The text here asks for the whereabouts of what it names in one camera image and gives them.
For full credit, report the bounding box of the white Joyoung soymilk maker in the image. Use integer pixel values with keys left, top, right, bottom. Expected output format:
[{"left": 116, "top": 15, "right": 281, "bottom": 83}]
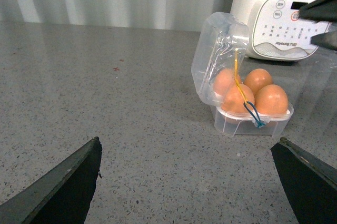
[{"left": 230, "top": 0, "right": 332, "bottom": 61}]

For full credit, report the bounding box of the yellow rubber band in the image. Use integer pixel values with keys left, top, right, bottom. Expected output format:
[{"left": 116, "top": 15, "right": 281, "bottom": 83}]
[{"left": 234, "top": 49, "right": 250, "bottom": 105}]

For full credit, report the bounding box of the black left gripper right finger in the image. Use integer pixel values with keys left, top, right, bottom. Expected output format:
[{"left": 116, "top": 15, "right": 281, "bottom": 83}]
[{"left": 271, "top": 137, "right": 336, "bottom": 223}]

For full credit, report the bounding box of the brown egg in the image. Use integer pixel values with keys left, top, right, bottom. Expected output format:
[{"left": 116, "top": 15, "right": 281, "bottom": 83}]
[
  {"left": 255, "top": 84, "right": 289, "bottom": 114},
  {"left": 243, "top": 69, "right": 273, "bottom": 95},
  {"left": 221, "top": 84, "right": 255, "bottom": 114},
  {"left": 213, "top": 69, "right": 242, "bottom": 97}
]

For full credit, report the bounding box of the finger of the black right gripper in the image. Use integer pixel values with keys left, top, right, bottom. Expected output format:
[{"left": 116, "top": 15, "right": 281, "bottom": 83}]
[
  {"left": 311, "top": 31, "right": 337, "bottom": 51},
  {"left": 299, "top": 0, "right": 337, "bottom": 22}
]

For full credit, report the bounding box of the blue rubber band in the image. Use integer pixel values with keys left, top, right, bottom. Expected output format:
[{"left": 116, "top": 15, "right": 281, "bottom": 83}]
[{"left": 243, "top": 101, "right": 266, "bottom": 128}]

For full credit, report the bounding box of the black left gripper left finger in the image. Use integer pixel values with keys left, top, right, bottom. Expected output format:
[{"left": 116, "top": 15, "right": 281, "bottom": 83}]
[{"left": 1, "top": 137, "right": 102, "bottom": 223}]

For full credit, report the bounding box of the clear plastic egg box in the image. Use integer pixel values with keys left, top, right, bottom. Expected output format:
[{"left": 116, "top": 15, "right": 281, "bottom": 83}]
[{"left": 191, "top": 12, "right": 294, "bottom": 137}]

